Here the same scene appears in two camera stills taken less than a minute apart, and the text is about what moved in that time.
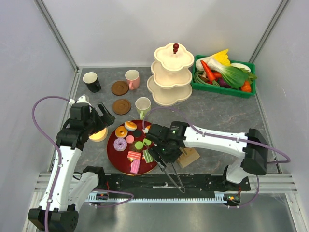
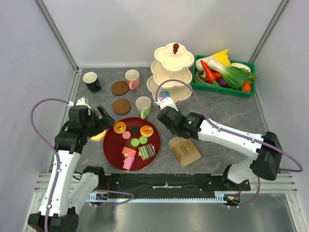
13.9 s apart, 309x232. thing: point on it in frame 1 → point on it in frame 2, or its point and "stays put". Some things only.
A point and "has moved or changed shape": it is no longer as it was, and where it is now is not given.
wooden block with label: [189, 155] stays put
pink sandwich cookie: [130, 138] → [126, 135]
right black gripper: [155, 150] → [169, 129]
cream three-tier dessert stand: [171, 75] stays put
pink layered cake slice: [134, 166] → [128, 162]
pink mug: [133, 77] stays put
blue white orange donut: [130, 126] → [164, 94]
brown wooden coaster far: [119, 88] stays put
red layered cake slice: [134, 154] → [127, 151]
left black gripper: [106, 120] stays put
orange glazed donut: [121, 131] has moved or changed shape
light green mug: [143, 106] stays put
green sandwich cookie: [139, 145] → [134, 142]
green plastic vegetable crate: [236, 92] stays put
